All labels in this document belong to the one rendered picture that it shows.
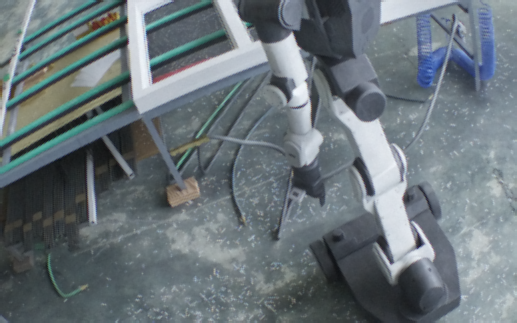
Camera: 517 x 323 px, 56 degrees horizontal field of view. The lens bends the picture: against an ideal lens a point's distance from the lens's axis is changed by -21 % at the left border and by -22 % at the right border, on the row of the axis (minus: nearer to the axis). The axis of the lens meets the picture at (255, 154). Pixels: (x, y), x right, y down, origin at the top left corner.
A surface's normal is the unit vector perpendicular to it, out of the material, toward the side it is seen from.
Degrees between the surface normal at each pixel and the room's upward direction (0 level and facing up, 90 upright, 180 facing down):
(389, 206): 62
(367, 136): 54
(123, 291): 0
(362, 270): 0
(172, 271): 0
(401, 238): 48
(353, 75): 42
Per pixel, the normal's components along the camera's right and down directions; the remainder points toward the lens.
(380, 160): -0.01, -0.13
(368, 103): 0.31, 0.57
